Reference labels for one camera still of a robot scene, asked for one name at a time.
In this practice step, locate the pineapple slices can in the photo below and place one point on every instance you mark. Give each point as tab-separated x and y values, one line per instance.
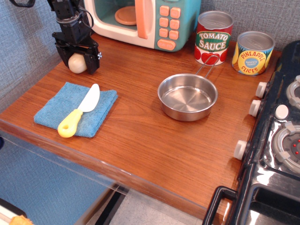
252	52

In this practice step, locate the white stove knob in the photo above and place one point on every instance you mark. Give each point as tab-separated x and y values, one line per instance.
240	149
254	107
260	90

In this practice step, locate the black oven door handle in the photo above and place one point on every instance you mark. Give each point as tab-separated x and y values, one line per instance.
220	193

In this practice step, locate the white stove knob top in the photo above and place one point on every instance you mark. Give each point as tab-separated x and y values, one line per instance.
260	90

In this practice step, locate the white stove knob bottom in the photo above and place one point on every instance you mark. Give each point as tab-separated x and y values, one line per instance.
240	149

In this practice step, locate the beige toy egg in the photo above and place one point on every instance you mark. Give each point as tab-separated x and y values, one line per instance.
76	63

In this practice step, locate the small steel pan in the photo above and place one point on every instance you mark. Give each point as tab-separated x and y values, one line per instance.
187	97

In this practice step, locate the black toy stove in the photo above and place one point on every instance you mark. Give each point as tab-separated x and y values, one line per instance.
269	177

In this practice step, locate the white stove knob middle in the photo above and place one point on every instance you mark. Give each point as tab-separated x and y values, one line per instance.
254	107

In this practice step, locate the yellow handled toy knife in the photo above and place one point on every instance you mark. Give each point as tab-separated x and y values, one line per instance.
68	127

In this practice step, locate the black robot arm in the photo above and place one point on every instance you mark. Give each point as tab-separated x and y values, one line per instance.
65	9

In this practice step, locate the teal toy microwave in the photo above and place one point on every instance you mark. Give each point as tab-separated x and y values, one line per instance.
164	25

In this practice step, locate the orange microwave turntable plate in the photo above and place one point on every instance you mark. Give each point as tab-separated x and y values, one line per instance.
126	15

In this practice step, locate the tomato sauce can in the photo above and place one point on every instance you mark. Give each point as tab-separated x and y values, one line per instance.
213	34

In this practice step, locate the blue folded cloth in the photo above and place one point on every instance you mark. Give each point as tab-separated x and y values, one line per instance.
69	98

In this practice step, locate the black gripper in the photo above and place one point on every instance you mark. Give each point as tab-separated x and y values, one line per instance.
75	37

